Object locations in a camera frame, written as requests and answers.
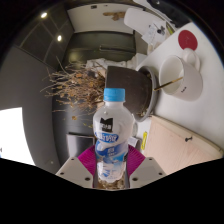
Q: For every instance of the wooden stir stick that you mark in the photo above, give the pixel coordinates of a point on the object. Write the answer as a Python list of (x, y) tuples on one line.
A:
[(168, 83)]

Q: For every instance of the dried plant in grey pot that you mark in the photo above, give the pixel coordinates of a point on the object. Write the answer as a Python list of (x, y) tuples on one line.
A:
[(126, 83)]

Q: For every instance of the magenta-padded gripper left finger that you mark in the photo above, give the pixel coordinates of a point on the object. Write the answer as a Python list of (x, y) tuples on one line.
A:
[(75, 171)]

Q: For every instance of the recessed ceiling spotlights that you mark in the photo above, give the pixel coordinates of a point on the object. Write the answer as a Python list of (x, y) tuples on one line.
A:
[(43, 15)]

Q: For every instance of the dark double door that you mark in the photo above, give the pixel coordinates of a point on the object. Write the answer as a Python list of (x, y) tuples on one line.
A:
[(100, 43)]

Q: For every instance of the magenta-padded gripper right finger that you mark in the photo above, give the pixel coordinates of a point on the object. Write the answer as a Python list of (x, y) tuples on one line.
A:
[(146, 171)]

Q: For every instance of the white chair with papers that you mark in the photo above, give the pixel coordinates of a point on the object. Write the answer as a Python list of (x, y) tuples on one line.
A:
[(136, 18)]

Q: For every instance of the long ceiling light strip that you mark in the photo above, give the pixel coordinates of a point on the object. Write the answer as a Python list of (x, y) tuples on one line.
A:
[(15, 136)]

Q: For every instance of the clear blue-capped drink bottle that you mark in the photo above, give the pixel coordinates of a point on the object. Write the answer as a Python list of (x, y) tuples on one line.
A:
[(111, 133)]

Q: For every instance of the grey plant saucer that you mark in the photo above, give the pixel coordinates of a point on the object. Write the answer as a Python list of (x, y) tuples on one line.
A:
[(154, 96)]

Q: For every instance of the white statue pedestal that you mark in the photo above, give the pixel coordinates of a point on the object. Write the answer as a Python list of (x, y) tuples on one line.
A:
[(135, 61)]

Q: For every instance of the stack of papers and books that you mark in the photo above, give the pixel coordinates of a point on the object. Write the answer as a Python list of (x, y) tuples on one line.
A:
[(155, 33)]

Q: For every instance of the wooden figure sculpture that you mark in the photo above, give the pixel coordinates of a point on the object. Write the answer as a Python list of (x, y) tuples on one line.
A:
[(115, 15)]

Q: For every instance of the light wooden board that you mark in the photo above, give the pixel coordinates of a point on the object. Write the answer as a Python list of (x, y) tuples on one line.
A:
[(173, 146)]

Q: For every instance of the white mug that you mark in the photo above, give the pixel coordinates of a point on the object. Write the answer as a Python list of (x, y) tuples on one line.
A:
[(190, 86)]

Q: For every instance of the flat round red coaster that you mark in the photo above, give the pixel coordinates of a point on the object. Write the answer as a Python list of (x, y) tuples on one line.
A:
[(187, 40)]

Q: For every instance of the small yellow tag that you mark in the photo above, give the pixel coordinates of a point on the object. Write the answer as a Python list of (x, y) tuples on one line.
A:
[(144, 140)]

